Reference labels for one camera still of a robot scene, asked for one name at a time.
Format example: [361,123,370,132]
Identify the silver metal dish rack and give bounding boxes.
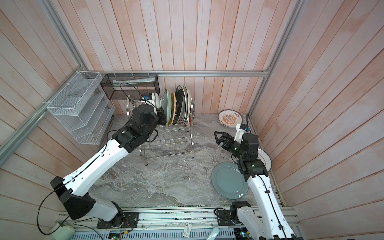
[139,99,195,166]

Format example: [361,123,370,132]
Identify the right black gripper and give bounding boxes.
[215,131,245,162]

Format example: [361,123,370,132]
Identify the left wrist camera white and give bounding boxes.
[142,93,154,105]

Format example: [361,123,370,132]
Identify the yellow woven bamboo tray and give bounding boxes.
[168,92,176,126]

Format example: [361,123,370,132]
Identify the black mesh wall basket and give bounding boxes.
[101,73,160,101]

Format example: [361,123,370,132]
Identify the cream floral plate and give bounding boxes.
[187,89,193,123]

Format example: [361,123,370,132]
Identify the orange sunburst plate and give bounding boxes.
[153,93,162,108]
[218,110,243,128]

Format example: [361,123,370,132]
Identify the white plate black rings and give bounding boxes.
[257,148,273,172]

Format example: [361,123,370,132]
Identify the light green flower plate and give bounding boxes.
[164,89,172,126]

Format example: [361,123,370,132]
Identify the dark blue glazed plate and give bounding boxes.
[173,86,184,125]

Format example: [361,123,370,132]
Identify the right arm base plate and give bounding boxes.
[214,208,242,226]

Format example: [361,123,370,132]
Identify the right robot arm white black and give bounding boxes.
[214,129,300,240]

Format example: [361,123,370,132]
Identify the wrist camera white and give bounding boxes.
[142,93,154,105]
[234,124,250,143]

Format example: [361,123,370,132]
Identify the green rim white plate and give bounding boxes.
[178,86,188,124]

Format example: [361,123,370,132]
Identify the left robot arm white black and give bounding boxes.
[51,104,167,228]

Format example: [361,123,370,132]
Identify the grey green large plate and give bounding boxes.
[211,162,249,200]

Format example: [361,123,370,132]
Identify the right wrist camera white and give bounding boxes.
[234,124,250,143]

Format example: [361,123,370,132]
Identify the white wire mesh shelf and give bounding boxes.
[47,72,115,145]

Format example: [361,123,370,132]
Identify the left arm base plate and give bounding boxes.
[123,212,140,230]

